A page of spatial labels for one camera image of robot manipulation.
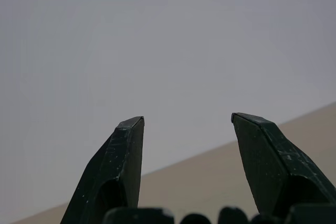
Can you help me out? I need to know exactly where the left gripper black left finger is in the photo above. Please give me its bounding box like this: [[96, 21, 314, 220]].
[[59, 115, 145, 224]]

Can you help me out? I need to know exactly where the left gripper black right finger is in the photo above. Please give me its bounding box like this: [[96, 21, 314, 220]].
[[231, 112, 336, 216]]

